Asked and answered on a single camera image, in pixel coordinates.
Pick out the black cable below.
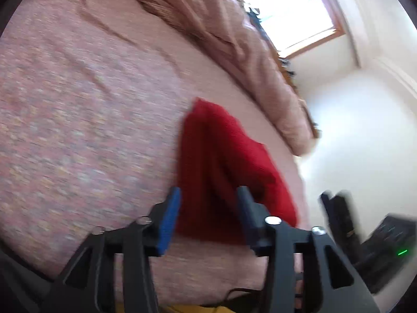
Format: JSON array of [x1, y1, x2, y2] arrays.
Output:
[[224, 287, 268, 308]]

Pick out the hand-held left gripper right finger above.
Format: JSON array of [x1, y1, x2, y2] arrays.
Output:
[[236, 186, 382, 313]]

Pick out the wooden framed window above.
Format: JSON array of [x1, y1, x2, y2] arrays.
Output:
[[234, 0, 346, 60]]

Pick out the pink rolled duvet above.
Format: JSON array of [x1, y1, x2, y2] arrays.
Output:
[[111, 0, 318, 156]]

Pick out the yellow clothing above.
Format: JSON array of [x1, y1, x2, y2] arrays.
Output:
[[114, 303, 236, 313]]

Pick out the red knitted cloth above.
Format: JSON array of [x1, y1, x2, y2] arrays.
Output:
[[176, 97, 299, 246]]

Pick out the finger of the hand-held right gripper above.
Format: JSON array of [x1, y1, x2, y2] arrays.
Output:
[[320, 190, 363, 262]]

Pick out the pink patterned bed sheet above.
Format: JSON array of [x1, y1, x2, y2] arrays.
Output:
[[0, 0, 307, 308]]

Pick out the dark small items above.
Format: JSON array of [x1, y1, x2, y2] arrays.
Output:
[[246, 4, 264, 24]]

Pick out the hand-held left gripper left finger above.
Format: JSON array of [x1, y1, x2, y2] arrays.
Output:
[[49, 187, 182, 313]]

